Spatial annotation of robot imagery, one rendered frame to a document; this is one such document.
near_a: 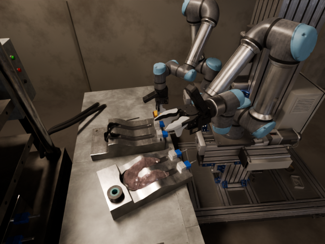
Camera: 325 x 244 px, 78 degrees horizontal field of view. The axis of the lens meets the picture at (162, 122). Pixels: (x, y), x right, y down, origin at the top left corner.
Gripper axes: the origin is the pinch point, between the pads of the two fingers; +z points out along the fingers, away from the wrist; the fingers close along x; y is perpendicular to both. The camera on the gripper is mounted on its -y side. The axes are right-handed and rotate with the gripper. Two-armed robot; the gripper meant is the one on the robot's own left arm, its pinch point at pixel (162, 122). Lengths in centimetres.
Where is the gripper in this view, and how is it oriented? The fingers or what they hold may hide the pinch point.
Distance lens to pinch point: 65.9
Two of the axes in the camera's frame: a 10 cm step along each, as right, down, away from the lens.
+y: 0.7, 8.2, 5.6
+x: -5.0, -4.6, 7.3
